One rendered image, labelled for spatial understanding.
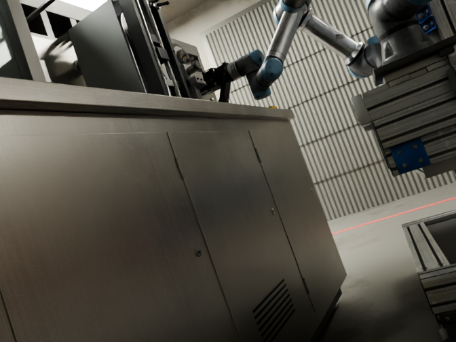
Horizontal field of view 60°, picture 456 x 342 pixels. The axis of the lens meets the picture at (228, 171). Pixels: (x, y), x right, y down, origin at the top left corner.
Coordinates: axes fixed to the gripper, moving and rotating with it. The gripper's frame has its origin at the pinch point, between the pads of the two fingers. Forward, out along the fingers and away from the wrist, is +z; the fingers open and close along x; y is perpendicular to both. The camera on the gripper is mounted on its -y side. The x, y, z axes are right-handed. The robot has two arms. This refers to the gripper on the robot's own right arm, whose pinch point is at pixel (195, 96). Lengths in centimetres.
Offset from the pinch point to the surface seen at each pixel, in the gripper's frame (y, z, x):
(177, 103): -21, -32, 70
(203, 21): 168, 106, -283
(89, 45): 23.8, 12.9, 41.4
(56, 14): 48, 31, 34
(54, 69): 22, 30, 45
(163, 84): -6, -16, 48
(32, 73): -14, -26, 105
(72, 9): 53, 30, 24
